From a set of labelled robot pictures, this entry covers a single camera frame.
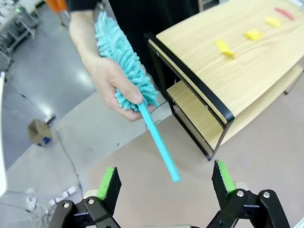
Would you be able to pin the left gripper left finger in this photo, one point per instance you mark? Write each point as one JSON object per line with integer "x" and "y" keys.
{"x": 111, "y": 183}

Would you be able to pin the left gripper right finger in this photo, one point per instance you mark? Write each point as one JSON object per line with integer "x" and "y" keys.
{"x": 223, "y": 187}

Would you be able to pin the teal chenille duster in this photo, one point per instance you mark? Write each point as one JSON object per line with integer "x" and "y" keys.
{"x": 123, "y": 54}

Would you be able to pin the person's right forearm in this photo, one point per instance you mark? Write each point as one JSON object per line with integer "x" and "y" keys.
{"x": 80, "y": 35}

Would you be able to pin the person's right hand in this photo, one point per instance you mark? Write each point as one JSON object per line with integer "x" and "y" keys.
{"x": 104, "y": 80}

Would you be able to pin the white power strip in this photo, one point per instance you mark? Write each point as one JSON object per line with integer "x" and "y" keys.
{"x": 64, "y": 194}

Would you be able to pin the small cardboard box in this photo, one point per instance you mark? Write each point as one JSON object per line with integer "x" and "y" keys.
{"x": 39, "y": 130}

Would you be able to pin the yellow paper scrap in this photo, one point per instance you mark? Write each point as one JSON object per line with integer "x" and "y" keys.
{"x": 224, "y": 48}
{"x": 273, "y": 21}
{"x": 253, "y": 34}

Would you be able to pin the person in black shirt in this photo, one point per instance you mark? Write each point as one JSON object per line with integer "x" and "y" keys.
{"x": 147, "y": 16}

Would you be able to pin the long red paper scrap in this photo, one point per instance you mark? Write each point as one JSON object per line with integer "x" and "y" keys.
{"x": 283, "y": 13}

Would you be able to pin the orange object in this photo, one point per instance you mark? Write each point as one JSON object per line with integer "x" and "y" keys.
{"x": 57, "y": 4}

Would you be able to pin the aluminium frame workbench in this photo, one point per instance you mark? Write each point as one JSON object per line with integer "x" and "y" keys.
{"x": 14, "y": 23}

